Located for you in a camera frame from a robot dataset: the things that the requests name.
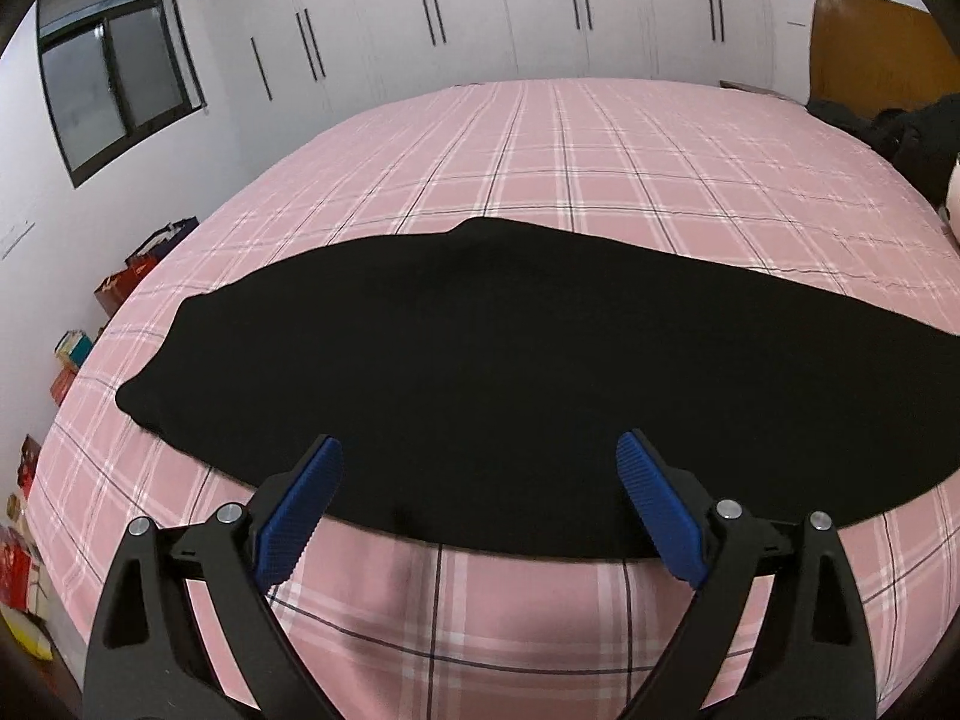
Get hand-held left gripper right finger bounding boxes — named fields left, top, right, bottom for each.
left=615, top=429, right=878, bottom=720

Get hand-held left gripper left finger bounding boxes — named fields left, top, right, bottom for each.
left=82, top=433, right=346, bottom=720

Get black pants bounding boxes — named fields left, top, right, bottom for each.
left=116, top=217, right=960, bottom=560

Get red patterned bags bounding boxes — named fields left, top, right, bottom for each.
left=0, top=525, right=46, bottom=612

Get red gift bag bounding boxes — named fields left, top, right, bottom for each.
left=94, top=255, right=160, bottom=320

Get yellow flat packet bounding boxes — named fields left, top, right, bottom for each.
left=0, top=604, right=57, bottom=662

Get purple gift bag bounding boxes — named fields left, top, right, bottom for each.
left=126, top=217, right=200, bottom=262

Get bed with pink plaid sheet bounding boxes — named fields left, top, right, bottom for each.
left=15, top=77, right=960, bottom=720

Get white plush toy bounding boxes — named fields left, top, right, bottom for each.
left=937, top=154, right=960, bottom=241

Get dark clothing pile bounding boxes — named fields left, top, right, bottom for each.
left=806, top=94, right=960, bottom=207

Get black framed window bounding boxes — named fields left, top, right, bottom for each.
left=36, top=0, right=207, bottom=190

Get wooden headboard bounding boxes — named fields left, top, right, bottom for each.
left=808, top=0, right=953, bottom=125

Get white wardrobe with black handles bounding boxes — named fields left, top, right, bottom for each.
left=165, top=0, right=818, bottom=102

